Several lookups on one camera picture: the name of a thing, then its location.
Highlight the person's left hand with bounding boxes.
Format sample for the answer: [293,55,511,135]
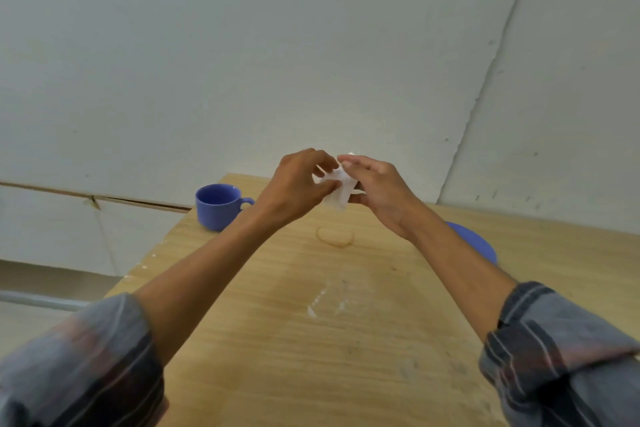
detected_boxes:
[259,148,344,228]

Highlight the person's right hand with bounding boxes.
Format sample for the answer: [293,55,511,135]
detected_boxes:
[337,154,430,241]

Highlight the white paper sachet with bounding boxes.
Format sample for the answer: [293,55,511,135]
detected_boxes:
[314,152,367,212]

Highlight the person's right forearm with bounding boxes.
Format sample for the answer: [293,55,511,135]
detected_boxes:
[404,204,519,343]

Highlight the person's left forearm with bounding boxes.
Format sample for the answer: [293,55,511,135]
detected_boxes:
[134,201,281,368]

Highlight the blue ceramic cup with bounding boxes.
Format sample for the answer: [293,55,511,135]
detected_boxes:
[195,184,256,232]

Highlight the blue plate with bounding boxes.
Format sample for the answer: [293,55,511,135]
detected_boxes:
[445,221,499,266]

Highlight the liquid spill ring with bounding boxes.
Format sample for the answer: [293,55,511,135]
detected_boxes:
[316,226,355,248]

